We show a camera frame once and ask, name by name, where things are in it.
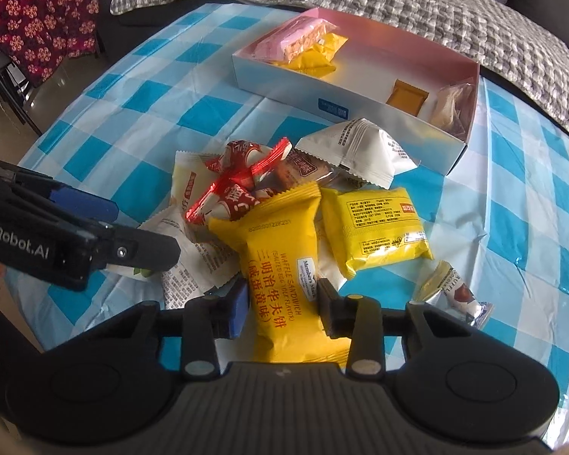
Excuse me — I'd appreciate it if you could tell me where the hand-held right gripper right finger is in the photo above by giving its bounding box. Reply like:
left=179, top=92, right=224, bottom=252
left=317, top=279, right=461, bottom=380

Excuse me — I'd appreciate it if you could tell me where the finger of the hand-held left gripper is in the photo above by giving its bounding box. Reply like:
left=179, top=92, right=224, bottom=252
left=88, top=224, right=182, bottom=278
left=14, top=171, right=120, bottom=224

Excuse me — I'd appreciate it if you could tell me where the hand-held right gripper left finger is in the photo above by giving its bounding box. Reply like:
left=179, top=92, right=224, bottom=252
left=105, top=279, right=250, bottom=380

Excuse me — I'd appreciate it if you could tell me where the white printed snack packet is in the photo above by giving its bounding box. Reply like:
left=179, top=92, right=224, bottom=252
left=140, top=206, right=240, bottom=311

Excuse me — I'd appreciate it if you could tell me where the long yellow waffle packet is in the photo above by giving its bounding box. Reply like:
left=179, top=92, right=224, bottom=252
left=207, top=182, right=354, bottom=366

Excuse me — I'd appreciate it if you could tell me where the square yellow biscuit packet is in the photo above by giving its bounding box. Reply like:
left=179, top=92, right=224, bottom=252
left=320, top=186, right=434, bottom=280

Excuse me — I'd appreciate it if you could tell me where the small chocolate truffle packet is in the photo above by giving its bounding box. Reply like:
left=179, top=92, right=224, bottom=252
left=410, top=260, right=496, bottom=330

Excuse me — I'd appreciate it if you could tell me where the white pink cardboard box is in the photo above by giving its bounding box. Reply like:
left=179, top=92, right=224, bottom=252
left=231, top=7, right=481, bottom=177

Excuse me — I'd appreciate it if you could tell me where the white packet green print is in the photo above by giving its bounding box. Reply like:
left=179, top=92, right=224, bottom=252
left=105, top=265, right=155, bottom=281

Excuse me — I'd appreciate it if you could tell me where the cream snack packet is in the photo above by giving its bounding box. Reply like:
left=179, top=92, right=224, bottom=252
left=173, top=151, right=221, bottom=214

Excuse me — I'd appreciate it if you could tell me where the black metal rack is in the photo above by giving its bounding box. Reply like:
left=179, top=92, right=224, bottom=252
left=0, top=24, right=43, bottom=138

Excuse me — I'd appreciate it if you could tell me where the brown biscuit packet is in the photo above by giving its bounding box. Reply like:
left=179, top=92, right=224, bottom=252
left=253, top=149, right=335, bottom=195

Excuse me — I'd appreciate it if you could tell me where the white triangular snack packet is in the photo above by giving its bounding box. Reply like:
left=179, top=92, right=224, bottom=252
left=295, top=118, right=419, bottom=189

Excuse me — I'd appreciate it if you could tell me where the dark red floral cloth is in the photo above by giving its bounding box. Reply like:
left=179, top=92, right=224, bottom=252
left=0, top=0, right=100, bottom=87

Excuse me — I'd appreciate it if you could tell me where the blue white checked tablecloth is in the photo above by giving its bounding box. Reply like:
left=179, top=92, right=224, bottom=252
left=5, top=2, right=569, bottom=418

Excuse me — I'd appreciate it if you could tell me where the small orange snack packet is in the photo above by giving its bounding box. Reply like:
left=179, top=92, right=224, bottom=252
left=386, top=78, right=430, bottom=117

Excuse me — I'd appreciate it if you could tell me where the clear brown snack packet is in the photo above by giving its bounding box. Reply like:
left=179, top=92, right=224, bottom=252
left=429, top=82, right=477, bottom=136

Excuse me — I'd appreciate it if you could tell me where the small yellow snack packet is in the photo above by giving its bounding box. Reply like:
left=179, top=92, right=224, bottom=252
left=308, top=32, right=349, bottom=64
left=271, top=45, right=337, bottom=77

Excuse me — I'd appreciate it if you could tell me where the pink snack packet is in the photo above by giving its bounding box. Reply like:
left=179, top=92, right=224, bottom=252
left=252, top=15, right=337, bottom=63

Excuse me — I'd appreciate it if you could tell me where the grey checked blanket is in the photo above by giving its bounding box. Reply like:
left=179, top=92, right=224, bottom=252
left=110, top=0, right=569, bottom=147

